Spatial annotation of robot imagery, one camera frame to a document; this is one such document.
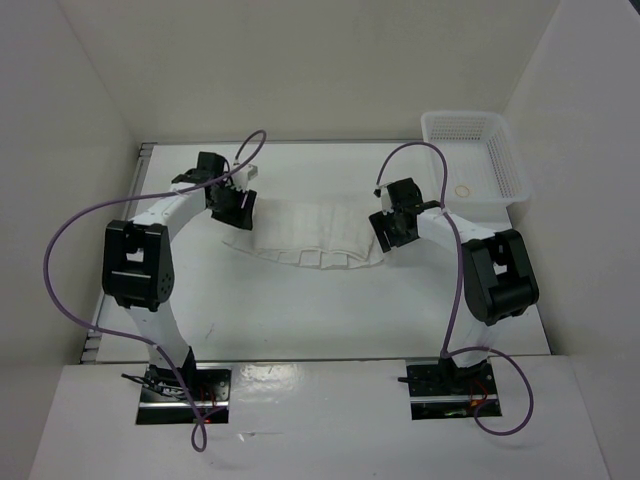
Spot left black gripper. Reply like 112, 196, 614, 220
209, 180, 257, 230

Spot white pleated skirt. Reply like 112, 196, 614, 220
223, 199, 383, 270

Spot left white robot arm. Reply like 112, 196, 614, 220
102, 152, 258, 400

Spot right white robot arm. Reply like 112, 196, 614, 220
369, 178, 539, 393

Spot yellow rubber band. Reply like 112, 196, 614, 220
454, 185, 471, 198

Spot white plastic mesh basket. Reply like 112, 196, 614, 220
421, 110, 532, 207

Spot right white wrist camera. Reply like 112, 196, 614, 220
373, 184, 393, 214

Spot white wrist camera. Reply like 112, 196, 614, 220
373, 184, 393, 214
231, 164, 258, 191

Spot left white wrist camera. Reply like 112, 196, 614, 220
231, 164, 258, 191

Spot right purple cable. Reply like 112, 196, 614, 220
375, 141, 535, 436

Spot purple cable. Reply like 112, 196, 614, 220
375, 141, 535, 436
42, 129, 268, 453

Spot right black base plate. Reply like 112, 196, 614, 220
397, 359, 502, 420

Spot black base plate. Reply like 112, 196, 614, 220
121, 367, 232, 425
397, 359, 502, 420

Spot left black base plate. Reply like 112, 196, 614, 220
121, 367, 232, 425

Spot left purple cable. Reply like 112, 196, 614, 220
42, 129, 268, 453

